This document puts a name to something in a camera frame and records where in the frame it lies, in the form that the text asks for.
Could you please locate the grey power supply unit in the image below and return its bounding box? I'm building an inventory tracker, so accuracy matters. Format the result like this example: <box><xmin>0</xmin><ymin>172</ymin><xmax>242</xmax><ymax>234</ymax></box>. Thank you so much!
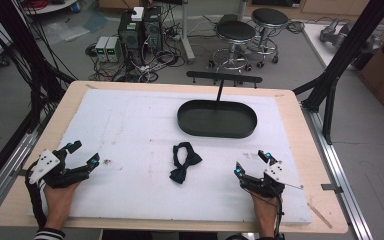
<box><xmin>94</xmin><ymin>35</ymin><xmax>110</xmax><ymax>63</ymax></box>
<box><xmin>106</xmin><ymin>36</ymin><xmax>121</xmax><ymax>64</ymax></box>

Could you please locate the black round stool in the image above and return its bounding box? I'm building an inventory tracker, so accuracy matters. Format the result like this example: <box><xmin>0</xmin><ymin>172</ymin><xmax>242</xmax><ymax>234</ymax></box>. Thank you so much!
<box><xmin>208</xmin><ymin>19</ymin><xmax>258</xmax><ymax>73</ymax></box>
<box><xmin>250</xmin><ymin>7</ymin><xmax>291</xmax><ymax>68</ymax></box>

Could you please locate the white round table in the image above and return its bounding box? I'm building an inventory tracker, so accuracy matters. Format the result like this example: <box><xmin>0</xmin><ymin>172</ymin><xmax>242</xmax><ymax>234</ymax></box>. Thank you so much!
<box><xmin>22</xmin><ymin>0</ymin><xmax>80</xmax><ymax>15</ymax></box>

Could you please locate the aluminium rail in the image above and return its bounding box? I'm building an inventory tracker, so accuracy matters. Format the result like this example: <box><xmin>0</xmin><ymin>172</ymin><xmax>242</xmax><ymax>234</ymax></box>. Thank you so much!
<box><xmin>300</xmin><ymin>102</ymin><xmax>375</xmax><ymax>240</ymax></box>
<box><xmin>0</xmin><ymin>131</ymin><xmax>40</xmax><ymax>222</ymax></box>

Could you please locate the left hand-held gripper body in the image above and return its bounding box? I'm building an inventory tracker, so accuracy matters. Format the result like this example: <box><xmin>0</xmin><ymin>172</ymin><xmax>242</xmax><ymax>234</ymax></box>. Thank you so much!
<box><xmin>24</xmin><ymin>148</ymin><xmax>93</xmax><ymax>189</ymax></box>

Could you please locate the white box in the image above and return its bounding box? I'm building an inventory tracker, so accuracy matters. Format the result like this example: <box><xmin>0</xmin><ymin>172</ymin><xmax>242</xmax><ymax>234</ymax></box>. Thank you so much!
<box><xmin>130</xmin><ymin>6</ymin><xmax>145</xmax><ymax>23</ymax></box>

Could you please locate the metal bracket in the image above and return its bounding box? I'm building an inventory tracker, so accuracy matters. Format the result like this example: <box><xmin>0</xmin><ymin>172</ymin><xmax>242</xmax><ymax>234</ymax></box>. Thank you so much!
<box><xmin>320</xmin><ymin>183</ymin><xmax>344</xmax><ymax>195</ymax></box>

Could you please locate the black oval tray with stand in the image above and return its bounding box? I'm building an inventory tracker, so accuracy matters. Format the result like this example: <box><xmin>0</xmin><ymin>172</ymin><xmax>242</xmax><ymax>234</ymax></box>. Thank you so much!
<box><xmin>176</xmin><ymin>70</ymin><xmax>264</xmax><ymax>139</ymax></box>

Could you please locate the grey desk leg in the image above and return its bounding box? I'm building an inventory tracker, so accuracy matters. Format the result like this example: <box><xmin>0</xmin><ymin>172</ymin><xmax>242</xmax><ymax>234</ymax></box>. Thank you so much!
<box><xmin>179</xmin><ymin>0</ymin><xmax>196</xmax><ymax>65</ymax></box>

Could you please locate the clear plastic sheet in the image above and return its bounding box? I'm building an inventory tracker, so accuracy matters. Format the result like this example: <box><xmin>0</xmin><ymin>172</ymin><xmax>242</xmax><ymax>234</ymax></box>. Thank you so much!
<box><xmin>42</xmin><ymin>20</ymin><xmax>92</xmax><ymax>45</ymax></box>

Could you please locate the white foam mat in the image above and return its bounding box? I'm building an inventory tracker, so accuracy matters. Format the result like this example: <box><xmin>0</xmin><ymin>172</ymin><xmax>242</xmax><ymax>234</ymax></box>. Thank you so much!
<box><xmin>29</xmin><ymin>88</ymin><xmax>313</xmax><ymax>225</ymax></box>

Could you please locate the black computer tower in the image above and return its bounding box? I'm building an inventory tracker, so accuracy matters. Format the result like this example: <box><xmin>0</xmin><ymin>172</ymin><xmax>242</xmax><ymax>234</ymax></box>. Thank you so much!
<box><xmin>142</xmin><ymin>6</ymin><xmax>164</xmax><ymax>54</ymax></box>
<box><xmin>117</xmin><ymin>11</ymin><xmax>144</xmax><ymax>65</ymax></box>

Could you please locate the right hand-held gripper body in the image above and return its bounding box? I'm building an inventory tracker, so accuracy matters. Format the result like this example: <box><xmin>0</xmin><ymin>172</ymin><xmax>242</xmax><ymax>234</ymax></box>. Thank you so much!
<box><xmin>239</xmin><ymin>160</ymin><xmax>304</xmax><ymax>199</ymax></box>

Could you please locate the person's left hand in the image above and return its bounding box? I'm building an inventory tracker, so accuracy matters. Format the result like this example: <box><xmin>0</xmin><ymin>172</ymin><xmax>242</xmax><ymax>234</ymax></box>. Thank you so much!
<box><xmin>43</xmin><ymin>181</ymin><xmax>81</xmax><ymax>232</ymax></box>

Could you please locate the black metal frame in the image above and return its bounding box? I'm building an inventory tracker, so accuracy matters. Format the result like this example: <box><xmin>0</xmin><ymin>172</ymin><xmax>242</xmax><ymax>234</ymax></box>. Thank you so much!
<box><xmin>292</xmin><ymin>0</ymin><xmax>384</xmax><ymax>146</ymax></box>
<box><xmin>0</xmin><ymin>0</ymin><xmax>76</xmax><ymax>198</ymax></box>

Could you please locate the striped sleeve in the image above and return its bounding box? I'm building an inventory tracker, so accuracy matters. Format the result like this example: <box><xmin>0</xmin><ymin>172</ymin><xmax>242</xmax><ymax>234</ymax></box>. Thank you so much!
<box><xmin>33</xmin><ymin>227</ymin><xmax>67</xmax><ymax>240</ymax></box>

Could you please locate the black bow tie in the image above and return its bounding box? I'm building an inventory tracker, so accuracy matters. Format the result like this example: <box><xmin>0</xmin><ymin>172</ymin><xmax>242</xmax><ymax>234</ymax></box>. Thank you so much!
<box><xmin>169</xmin><ymin>141</ymin><xmax>204</xmax><ymax>185</ymax></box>

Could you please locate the tangle of floor cables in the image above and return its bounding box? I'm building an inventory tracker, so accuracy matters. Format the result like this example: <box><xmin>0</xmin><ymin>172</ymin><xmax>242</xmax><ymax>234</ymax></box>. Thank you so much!
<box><xmin>84</xmin><ymin>43</ymin><xmax>186</xmax><ymax>83</ymax></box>

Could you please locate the grey device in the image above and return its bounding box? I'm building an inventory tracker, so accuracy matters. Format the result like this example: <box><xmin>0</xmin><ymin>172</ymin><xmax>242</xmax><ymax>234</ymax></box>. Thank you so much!
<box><xmin>319</xmin><ymin>18</ymin><xmax>352</xmax><ymax>43</ymax></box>

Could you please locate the person's right hand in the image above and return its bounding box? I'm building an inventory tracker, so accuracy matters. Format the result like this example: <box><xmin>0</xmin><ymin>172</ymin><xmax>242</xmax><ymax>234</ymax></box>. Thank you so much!
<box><xmin>250</xmin><ymin>192</ymin><xmax>283</xmax><ymax>238</ymax></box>

